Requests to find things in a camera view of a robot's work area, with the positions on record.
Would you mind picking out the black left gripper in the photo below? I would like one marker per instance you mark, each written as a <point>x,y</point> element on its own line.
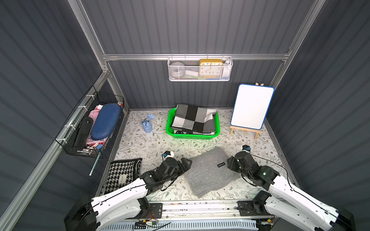
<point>184,164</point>

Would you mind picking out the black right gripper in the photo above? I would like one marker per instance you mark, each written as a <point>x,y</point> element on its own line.
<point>232,164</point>

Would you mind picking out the dark grey scarf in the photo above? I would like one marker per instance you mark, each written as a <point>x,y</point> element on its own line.
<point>209,172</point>

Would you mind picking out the grey black checked scarf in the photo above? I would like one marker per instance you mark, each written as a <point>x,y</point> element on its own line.
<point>194,120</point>

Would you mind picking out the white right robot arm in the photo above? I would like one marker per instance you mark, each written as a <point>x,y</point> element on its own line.
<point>281,198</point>

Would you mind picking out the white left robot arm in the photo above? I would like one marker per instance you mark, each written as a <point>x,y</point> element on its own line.
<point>94,214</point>

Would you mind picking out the green plastic basket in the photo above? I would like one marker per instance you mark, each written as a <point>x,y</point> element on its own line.
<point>172,133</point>

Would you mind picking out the black white houndstooth scarf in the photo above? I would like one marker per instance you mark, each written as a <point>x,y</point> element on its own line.
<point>122,173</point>

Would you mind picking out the pink item in basket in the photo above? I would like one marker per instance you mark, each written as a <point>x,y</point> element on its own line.
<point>90,143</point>

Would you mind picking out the light blue small bottle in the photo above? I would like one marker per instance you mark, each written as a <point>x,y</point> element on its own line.
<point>146,123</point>

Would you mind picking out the blue framed whiteboard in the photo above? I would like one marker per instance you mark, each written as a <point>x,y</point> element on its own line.
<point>251,106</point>

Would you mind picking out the white tape roll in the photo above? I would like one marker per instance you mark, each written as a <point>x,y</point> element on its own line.
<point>177,70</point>

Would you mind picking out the yellow alarm clock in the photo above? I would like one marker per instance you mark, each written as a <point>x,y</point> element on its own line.
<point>210,68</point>

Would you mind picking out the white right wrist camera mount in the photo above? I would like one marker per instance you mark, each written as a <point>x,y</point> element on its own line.
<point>246,148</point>

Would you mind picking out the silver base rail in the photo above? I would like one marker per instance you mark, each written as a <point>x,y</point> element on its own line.
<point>229,209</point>

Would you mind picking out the black remote handle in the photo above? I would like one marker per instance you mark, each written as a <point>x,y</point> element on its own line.
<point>83,133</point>

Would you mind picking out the white wire wall basket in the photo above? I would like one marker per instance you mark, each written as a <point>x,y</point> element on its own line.
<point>187,69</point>

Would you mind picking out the black wire side basket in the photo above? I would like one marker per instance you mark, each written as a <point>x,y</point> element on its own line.
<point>66,140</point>

